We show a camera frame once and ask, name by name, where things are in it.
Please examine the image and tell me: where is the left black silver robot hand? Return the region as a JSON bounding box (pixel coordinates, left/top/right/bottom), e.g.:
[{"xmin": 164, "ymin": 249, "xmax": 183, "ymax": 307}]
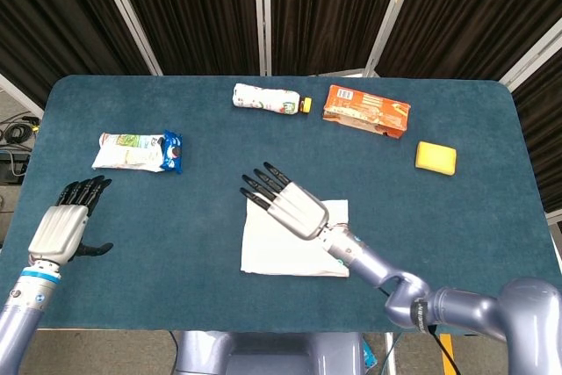
[{"xmin": 26, "ymin": 175, "xmax": 114, "ymax": 267}]

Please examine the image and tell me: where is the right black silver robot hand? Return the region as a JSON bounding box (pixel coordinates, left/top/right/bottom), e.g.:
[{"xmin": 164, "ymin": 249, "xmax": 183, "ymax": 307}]
[{"xmin": 239, "ymin": 162, "xmax": 330, "ymax": 242}]

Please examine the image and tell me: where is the white T-shirt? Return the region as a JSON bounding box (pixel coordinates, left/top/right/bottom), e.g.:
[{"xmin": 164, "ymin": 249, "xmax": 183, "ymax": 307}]
[{"xmin": 240, "ymin": 198, "xmax": 351, "ymax": 278}]

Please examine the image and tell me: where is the black floor box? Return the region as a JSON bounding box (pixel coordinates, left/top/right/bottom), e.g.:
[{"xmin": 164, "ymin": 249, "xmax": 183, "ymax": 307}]
[{"xmin": 0, "ymin": 148, "xmax": 31, "ymax": 186}]

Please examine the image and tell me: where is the white snack bag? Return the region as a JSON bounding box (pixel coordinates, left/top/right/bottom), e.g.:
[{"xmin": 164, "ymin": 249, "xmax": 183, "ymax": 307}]
[{"xmin": 90, "ymin": 132, "xmax": 166, "ymax": 173}]

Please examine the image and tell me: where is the teal table cover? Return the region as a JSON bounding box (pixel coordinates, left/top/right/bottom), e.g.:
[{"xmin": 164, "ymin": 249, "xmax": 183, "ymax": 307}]
[{"xmin": 0, "ymin": 75, "xmax": 562, "ymax": 333}]

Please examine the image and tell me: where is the white drink bottle yellow cap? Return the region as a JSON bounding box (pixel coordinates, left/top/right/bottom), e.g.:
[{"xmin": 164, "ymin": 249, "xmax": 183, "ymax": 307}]
[{"xmin": 231, "ymin": 83, "xmax": 313, "ymax": 114}]

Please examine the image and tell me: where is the orange cardboard carton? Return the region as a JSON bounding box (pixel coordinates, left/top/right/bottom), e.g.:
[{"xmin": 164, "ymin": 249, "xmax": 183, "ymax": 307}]
[{"xmin": 321, "ymin": 83, "xmax": 412, "ymax": 140}]

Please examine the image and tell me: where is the grey-blue robot torso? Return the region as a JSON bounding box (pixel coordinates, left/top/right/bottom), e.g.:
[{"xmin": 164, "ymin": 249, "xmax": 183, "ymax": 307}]
[{"xmin": 173, "ymin": 330, "xmax": 365, "ymax": 375}]

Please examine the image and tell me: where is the yellow sponge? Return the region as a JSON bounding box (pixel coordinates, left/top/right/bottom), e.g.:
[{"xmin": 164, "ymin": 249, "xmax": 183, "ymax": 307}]
[{"xmin": 414, "ymin": 141, "xmax": 458, "ymax": 177}]

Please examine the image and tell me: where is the blue object under table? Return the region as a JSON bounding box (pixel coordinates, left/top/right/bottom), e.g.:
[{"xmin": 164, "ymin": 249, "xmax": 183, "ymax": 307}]
[{"xmin": 363, "ymin": 339, "xmax": 379, "ymax": 371}]

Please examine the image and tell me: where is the metal table leg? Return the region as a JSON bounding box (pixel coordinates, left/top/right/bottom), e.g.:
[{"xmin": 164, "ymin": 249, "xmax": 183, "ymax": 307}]
[{"xmin": 384, "ymin": 331, "xmax": 397, "ymax": 375}]

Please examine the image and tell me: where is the yellow floor tape strip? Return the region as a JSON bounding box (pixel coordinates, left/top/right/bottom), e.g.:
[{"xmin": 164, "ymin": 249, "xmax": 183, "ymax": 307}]
[{"xmin": 440, "ymin": 334, "xmax": 456, "ymax": 375}]

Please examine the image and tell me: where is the dark brown pleated curtain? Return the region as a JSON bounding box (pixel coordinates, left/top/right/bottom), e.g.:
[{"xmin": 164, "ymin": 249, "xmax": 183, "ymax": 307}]
[
  {"xmin": 0, "ymin": 0, "xmax": 150, "ymax": 108},
  {"xmin": 511, "ymin": 54, "xmax": 562, "ymax": 213},
  {"xmin": 107, "ymin": 0, "xmax": 263, "ymax": 76},
  {"xmin": 375, "ymin": 0, "xmax": 562, "ymax": 82},
  {"xmin": 270, "ymin": 0, "xmax": 407, "ymax": 77}
]

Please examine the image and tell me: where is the black floor cable bundle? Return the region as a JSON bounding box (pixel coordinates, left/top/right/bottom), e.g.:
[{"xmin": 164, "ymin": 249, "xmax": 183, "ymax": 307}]
[{"xmin": 0, "ymin": 114, "xmax": 41, "ymax": 148}]

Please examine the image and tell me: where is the white partition post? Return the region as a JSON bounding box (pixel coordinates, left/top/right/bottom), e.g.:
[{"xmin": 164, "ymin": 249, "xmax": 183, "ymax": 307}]
[
  {"xmin": 0, "ymin": 72, "xmax": 45, "ymax": 119},
  {"xmin": 364, "ymin": 0, "xmax": 423, "ymax": 78},
  {"xmin": 252, "ymin": 0, "xmax": 274, "ymax": 76},
  {"xmin": 90, "ymin": 0, "xmax": 164, "ymax": 76},
  {"xmin": 499, "ymin": 18, "xmax": 562, "ymax": 91}
]

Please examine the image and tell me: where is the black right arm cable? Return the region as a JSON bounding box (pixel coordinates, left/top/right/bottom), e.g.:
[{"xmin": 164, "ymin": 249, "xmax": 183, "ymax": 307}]
[{"xmin": 423, "ymin": 324, "xmax": 458, "ymax": 375}]

